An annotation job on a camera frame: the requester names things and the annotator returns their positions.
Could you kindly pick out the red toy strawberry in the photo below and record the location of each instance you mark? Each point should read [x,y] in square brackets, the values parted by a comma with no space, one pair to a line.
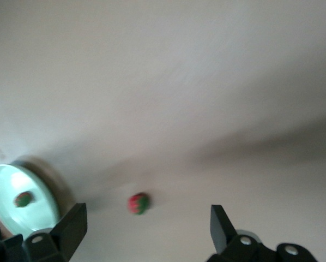
[138,203]
[23,199]

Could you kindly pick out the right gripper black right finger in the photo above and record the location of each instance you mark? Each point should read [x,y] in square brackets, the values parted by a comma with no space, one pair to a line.
[223,234]

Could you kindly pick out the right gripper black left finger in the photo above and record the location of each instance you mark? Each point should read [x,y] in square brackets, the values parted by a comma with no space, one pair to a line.
[67,232]

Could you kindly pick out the pale green round plate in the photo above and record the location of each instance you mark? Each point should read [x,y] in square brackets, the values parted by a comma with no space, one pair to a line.
[5,191]

